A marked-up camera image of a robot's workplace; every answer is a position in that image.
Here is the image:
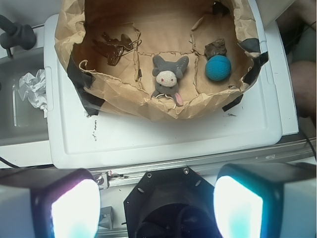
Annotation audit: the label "brown paper bag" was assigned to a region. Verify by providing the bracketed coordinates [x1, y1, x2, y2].
[55, 0, 268, 121]

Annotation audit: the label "blue ball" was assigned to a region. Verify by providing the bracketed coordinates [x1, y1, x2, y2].
[205, 55, 231, 81]

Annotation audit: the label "white plastic bin lid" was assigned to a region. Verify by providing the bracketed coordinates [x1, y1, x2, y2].
[44, 15, 282, 170]

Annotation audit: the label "brown rock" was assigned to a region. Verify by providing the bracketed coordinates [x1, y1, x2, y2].
[204, 38, 227, 60]

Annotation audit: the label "crumpled white paper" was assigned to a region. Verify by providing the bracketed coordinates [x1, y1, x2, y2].
[18, 69, 48, 119]

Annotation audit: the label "silver keys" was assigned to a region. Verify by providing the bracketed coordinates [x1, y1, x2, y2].
[92, 32, 142, 66]

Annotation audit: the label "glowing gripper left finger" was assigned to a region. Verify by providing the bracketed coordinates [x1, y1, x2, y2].
[0, 168, 101, 238]

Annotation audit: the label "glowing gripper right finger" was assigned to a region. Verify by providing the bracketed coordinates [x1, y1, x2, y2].
[213, 162, 317, 238]

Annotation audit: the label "grey clamp knob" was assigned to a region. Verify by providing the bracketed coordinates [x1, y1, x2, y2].
[0, 15, 37, 59]

